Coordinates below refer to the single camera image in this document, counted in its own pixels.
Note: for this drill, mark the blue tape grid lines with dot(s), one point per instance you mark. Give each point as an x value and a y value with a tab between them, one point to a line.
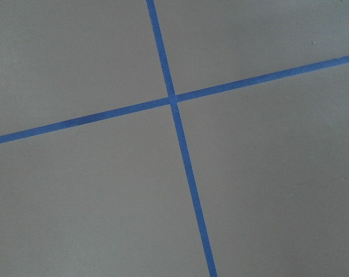
172	100

